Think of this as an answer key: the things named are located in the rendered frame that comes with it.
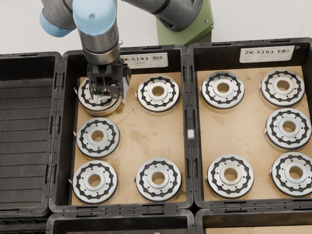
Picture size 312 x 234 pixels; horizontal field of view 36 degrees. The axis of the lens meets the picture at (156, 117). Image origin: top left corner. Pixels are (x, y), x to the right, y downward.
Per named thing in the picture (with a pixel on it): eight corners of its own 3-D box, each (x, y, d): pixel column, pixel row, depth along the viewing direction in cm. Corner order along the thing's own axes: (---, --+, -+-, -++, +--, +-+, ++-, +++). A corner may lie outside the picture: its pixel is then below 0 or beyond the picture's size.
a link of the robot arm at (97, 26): (115, -20, 87) (113, 18, 83) (120, 19, 97) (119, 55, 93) (71, -19, 87) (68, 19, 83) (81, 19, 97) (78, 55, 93)
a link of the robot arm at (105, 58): (81, 23, 97) (122, 22, 97) (85, 37, 101) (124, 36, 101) (79, 55, 93) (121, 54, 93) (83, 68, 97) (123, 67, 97)
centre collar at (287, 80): (271, 77, 117) (271, 76, 116) (292, 77, 117) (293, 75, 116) (273, 95, 115) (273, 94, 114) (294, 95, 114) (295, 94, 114)
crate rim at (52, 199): (64, 55, 119) (62, 50, 117) (186, 49, 117) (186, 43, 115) (50, 216, 101) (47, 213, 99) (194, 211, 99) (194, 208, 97)
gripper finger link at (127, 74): (115, 88, 114) (105, 68, 106) (115, 81, 115) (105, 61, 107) (135, 86, 113) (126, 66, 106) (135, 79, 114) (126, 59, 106)
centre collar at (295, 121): (275, 120, 112) (276, 118, 111) (296, 116, 112) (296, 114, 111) (281, 139, 110) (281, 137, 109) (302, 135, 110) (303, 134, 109)
